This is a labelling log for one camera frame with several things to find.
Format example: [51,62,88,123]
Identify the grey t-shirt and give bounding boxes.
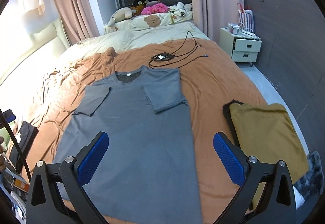
[54,66,202,223]

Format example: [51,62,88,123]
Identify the person's left hand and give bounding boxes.
[0,137,6,173]

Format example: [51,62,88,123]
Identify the mustard yellow folded garment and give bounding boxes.
[222,99,310,210]

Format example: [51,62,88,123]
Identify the black bag beside bed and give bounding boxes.
[9,121,38,173]

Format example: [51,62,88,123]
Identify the dark grey fluffy rug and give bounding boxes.
[294,151,324,201]

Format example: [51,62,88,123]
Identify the orange-brown bed blanket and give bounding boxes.
[26,39,265,223]

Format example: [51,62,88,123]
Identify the white bedside drawer cabinet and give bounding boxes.
[219,28,262,66]

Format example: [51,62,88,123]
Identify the cream padded headboard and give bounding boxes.
[1,17,71,84]

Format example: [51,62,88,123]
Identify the cream bed sheet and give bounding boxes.
[1,22,207,116]

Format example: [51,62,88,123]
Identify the items on bedside cabinet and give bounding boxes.
[226,23,261,40]

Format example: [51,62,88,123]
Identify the striped paper bag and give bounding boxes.
[237,2,255,33]

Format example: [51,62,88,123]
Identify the plush toy beige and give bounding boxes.
[107,7,137,27]

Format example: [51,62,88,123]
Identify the bear print pillow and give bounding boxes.
[104,11,193,34]

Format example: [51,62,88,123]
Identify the white black patterned cloth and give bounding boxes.
[169,2,192,17]

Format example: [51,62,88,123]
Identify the pink cloth pile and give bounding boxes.
[141,3,169,15]

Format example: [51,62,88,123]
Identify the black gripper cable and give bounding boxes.
[0,109,33,181]

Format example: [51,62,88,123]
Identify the black cable bundle with tag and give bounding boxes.
[147,30,209,69]

